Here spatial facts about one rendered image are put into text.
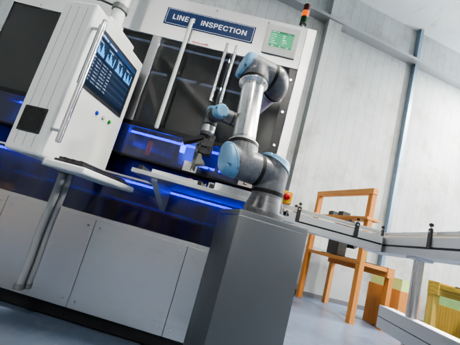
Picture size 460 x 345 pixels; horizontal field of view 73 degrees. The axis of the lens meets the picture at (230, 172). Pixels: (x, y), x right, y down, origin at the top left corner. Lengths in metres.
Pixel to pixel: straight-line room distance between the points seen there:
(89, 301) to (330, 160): 5.26
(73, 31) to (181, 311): 1.49
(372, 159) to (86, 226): 5.97
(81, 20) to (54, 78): 0.30
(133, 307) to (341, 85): 6.01
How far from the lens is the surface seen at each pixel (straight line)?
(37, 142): 1.53
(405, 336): 1.85
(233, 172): 1.05
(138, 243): 1.88
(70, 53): 1.64
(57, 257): 2.06
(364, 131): 7.03
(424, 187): 7.88
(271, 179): 1.10
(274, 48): 2.15
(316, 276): 6.24
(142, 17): 2.36
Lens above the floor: 0.71
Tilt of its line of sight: 11 degrees up
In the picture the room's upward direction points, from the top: 16 degrees clockwise
